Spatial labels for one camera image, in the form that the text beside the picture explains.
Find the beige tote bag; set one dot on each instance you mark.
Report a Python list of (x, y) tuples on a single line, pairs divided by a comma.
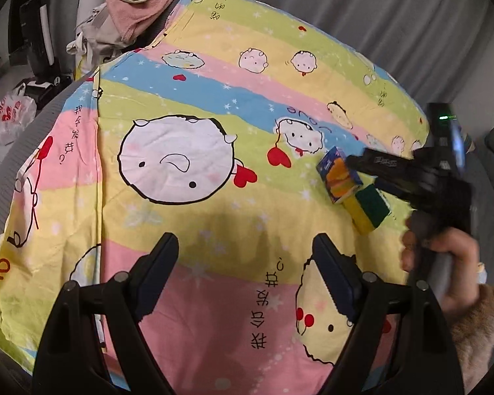
[(97, 40)]

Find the blue orange sponge pack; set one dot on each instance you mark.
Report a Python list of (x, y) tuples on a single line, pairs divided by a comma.
[(339, 180)]

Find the white red plastic bag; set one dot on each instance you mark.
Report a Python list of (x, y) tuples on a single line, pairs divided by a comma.
[(17, 111)]

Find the person's right hand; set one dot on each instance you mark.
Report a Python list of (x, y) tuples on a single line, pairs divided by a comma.
[(463, 291)]

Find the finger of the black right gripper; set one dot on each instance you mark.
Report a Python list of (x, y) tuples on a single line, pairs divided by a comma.
[(423, 359)]

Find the grey quilted sofa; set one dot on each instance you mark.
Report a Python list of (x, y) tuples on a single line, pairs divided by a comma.
[(26, 144)]

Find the yellow green scrub sponge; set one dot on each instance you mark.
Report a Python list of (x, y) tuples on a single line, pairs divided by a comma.
[(368, 209)]

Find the grey curtain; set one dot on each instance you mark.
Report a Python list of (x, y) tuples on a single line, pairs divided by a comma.
[(428, 46)]

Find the pink towel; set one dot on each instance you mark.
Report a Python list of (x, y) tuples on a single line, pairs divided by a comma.
[(132, 19)]

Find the black floor appliance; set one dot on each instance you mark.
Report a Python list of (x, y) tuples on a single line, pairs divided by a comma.
[(30, 41)]

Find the colourful cartoon bed sheet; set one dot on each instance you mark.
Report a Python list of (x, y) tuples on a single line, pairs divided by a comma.
[(213, 132)]

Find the beige fleece sleeve forearm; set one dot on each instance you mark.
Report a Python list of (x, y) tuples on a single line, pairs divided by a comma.
[(473, 337)]

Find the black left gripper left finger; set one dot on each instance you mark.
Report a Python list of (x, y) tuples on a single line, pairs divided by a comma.
[(70, 360)]

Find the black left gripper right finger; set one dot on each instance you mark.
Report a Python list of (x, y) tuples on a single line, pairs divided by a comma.
[(364, 163)]

